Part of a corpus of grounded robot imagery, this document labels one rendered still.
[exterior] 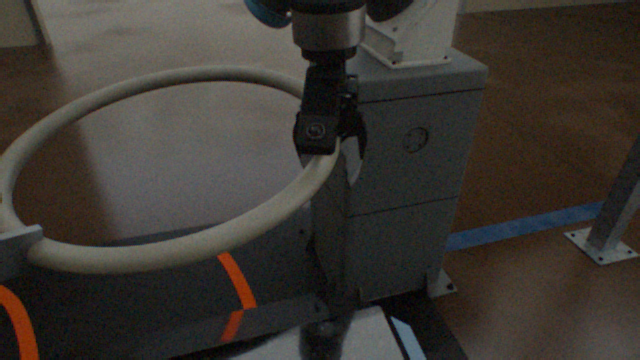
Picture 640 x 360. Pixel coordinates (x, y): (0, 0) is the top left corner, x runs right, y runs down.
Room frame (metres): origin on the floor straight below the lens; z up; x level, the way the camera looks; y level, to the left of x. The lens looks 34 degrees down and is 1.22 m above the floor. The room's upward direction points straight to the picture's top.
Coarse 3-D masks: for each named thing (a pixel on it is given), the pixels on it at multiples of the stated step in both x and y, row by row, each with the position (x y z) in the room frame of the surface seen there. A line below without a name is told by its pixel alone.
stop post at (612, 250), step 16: (624, 176) 1.29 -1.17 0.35; (624, 192) 1.27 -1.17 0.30; (608, 208) 1.29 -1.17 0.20; (624, 208) 1.24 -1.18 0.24; (608, 224) 1.26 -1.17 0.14; (624, 224) 1.26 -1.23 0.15; (576, 240) 1.31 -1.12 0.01; (592, 240) 1.29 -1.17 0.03; (608, 240) 1.25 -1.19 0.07; (592, 256) 1.22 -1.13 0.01; (608, 256) 1.22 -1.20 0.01; (624, 256) 1.22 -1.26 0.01
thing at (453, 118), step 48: (384, 96) 0.99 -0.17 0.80; (432, 96) 1.03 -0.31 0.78; (480, 96) 1.07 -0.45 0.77; (384, 144) 0.99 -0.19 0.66; (432, 144) 1.04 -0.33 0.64; (336, 192) 1.04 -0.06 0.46; (384, 192) 1.00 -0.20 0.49; (432, 192) 1.04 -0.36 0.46; (336, 240) 1.03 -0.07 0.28; (384, 240) 1.00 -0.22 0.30; (432, 240) 1.06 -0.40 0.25; (336, 288) 1.01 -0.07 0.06; (384, 288) 1.01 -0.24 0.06; (432, 288) 1.05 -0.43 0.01
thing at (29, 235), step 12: (0, 192) 0.40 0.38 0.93; (24, 228) 0.32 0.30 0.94; (36, 228) 0.33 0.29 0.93; (0, 240) 0.30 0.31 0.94; (12, 240) 0.31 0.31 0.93; (24, 240) 0.31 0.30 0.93; (36, 240) 0.32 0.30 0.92; (0, 252) 0.30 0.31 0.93; (12, 252) 0.30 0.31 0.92; (24, 252) 0.31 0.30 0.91; (0, 264) 0.29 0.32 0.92; (12, 264) 0.30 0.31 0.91; (24, 264) 0.31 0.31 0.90; (0, 276) 0.29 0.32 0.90; (12, 276) 0.30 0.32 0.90
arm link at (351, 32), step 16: (288, 16) 0.53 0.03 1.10; (304, 16) 0.49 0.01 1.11; (320, 16) 0.48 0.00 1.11; (336, 16) 0.48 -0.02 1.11; (352, 16) 0.49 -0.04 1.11; (304, 32) 0.49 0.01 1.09; (320, 32) 0.48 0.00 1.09; (336, 32) 0.48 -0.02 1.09; (352, 32) 0.49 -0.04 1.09; (304, 48) 0.49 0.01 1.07; (320, 48) 0.48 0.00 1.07; (336, 48) 0.48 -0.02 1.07
